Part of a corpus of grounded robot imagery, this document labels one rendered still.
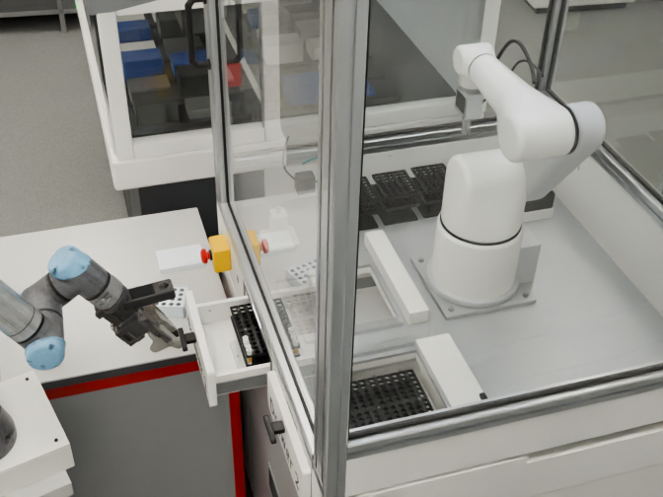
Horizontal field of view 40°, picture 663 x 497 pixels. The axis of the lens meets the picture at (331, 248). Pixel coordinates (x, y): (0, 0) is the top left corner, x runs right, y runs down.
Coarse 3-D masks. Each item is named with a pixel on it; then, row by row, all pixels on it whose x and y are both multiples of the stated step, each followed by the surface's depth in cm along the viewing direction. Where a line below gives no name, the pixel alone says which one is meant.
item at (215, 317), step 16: (208, 304) 221; (224, 304) 222; (240, 304) 223; (208, 320) 223; (224, 320) 225; (208, 336) 220; (224, 336) 220; (224, 352) 216; (240, 352) 216; (224, 368) 212; (240, 368) 204; (256, 368) 204; (224, 384) 203; (240, 384) 205; (256, 384) 206
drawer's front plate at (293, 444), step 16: (272, 384) 195; (272, 400) 198; (272, 416) 201; (288, 416) 188; (288, 432) 185; (288, 448) 188; (288, 464) 191; (304, 464) 178; (304, 480) 178; (304, 496) 181
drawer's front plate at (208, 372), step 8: (184, 296) 220; (192, 296) 218; (192, 304) 215; (192, 312) 213; (192, 320) 211; (192, 328) 214; (200, 328) 209; (200, 336) 207; (200, 344) 205; (200, 352) 204; (208, 352) 203; (200, 360) 207; (208, 360) 201; (200, 368) 211; (208, 368) 199; (208, 376) 198; (208, 384) 200; (208, 392) 201; (216, 392) 202; (208, 400) 205; (216, 400) 203
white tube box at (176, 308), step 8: (176, 288) 240; (184, 288) 240; (176, 296) 238; (160, 304) 235; (168, 304) 235; (176, 304) 236; (184, 304) 237; (168, 312) 235; (176, 312) 235; (184, 312) 237
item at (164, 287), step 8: (168, 280) 201; (136, 288) 199; (144, 288) 199; (152, 288) 199; (160, 288) 198; (168, 288) 199; (128, 296) 197; (136, 296) 197; (144, 296) 197; (152, 296) 197; (160, 296) 198; (168, 296) 198; (128, 304) 196; (136, 304) 197; (144, 304) 198
